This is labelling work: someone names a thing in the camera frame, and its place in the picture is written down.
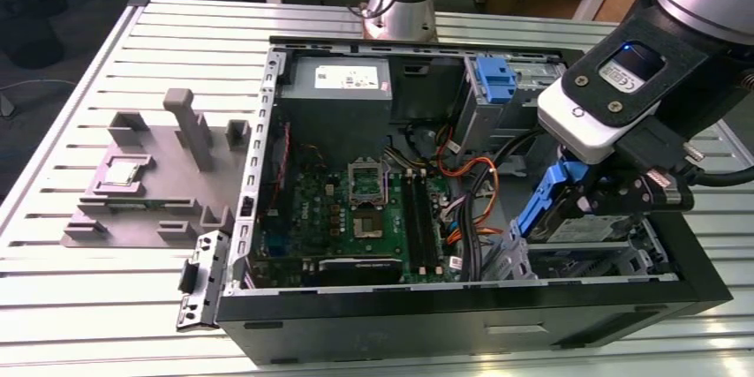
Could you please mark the black graphics card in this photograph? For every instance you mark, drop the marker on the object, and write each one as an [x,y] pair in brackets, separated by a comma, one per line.
[359,270]

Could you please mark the CPU socket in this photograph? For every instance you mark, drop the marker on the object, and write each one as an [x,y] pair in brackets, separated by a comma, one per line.
[372,227]

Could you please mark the green motherboard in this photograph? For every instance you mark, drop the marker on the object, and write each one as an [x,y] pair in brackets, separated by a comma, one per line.
[320,213]

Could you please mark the hard disk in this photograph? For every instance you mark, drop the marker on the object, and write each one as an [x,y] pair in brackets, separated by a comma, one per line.
[547,200]

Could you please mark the black office chair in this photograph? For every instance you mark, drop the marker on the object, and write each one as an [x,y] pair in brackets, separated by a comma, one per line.
[34,19]

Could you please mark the grey power supply unit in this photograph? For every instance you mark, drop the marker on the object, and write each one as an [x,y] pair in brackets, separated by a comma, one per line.
[335,112]

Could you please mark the black RAM slot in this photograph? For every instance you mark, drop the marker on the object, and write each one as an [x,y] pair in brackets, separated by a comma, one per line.
[413,227]

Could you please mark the metal drive cage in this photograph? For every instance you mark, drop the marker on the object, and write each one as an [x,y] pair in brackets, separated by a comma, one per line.
[500,121]

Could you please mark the silver CPU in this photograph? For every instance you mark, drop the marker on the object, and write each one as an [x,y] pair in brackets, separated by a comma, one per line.
[122,173]

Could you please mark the black open PC case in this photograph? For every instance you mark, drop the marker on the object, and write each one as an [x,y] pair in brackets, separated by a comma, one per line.
[412,328]

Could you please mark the blue plastic drive latch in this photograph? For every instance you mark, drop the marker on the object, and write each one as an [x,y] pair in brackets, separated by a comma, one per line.
[495,81]

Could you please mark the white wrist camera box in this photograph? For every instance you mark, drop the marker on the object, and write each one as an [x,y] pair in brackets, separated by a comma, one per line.
[583,134]

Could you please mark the grey parts rack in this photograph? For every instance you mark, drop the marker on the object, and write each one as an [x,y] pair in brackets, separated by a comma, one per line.
[171,183]

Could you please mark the metal disk bay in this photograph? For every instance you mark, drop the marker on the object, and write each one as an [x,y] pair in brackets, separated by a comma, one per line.
[506,258]

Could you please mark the hinged metal case bracket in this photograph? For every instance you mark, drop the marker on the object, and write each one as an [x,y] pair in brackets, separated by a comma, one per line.
[205,293]

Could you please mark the green RAM stick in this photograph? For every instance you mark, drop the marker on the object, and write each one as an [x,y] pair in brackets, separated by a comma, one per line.
[149,205]

